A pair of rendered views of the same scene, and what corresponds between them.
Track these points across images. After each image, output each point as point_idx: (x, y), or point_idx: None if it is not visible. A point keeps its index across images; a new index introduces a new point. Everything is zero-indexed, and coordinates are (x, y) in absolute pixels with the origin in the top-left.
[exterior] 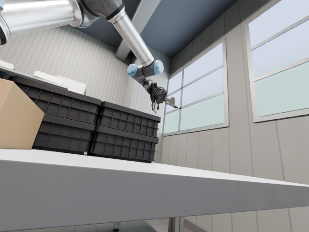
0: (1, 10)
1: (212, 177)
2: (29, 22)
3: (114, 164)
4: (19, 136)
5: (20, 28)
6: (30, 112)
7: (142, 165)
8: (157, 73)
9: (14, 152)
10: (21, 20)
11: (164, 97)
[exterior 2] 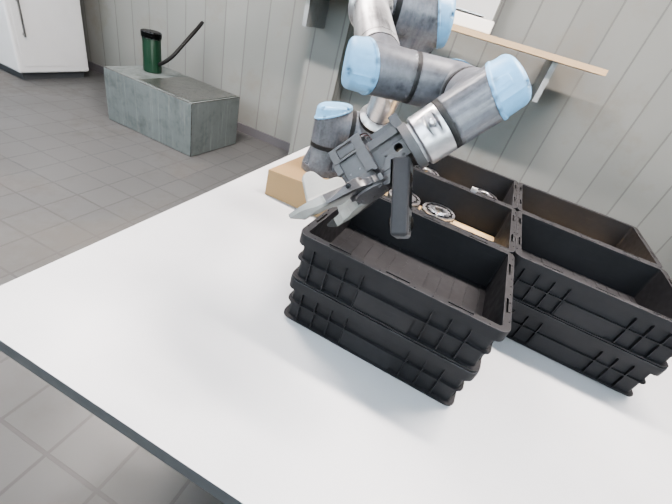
0: (332, 118)
1: (180, 204)
2: (374, 103)
3: (224, 202)
4: (296, 201)
5: (373, 113)
6: (300, 188)
7: (225, 218)
8: (354, 90)
9: (255, 195)
10: (371, 106)
11: (344, 175)
